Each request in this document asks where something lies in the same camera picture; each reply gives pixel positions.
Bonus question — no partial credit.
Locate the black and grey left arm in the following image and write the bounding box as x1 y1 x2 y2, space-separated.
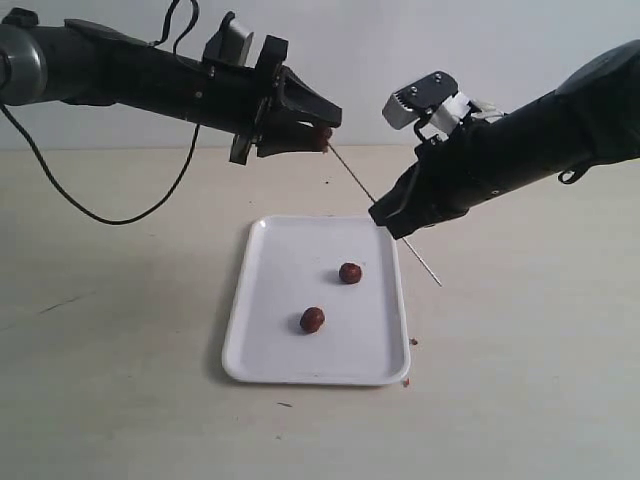
1 7 342 164

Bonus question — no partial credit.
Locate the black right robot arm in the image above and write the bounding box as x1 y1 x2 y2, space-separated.
369 40 639 239

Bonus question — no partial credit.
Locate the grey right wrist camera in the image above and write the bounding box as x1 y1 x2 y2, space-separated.
382 71 459 130

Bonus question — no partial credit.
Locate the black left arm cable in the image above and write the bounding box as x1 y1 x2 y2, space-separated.
0 0 202 225

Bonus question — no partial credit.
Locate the thin metal skewer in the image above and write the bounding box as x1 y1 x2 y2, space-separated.
328 142 444 288

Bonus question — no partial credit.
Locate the white plastic tray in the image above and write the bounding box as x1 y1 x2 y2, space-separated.
221 215 411 386

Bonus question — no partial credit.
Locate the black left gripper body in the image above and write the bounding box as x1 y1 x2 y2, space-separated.
197 35 288 165

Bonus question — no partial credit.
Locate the red fruit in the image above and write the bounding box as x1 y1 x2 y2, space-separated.
299 306 325 334
338 262 362 285
313 127 333 153

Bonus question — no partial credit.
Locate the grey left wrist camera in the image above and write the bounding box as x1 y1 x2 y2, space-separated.
202 11 254 66

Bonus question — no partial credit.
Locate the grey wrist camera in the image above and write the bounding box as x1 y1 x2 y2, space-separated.
202 11 254 66
382 71 459 130

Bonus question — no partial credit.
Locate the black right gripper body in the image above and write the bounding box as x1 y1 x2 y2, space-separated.
408 119 505 210

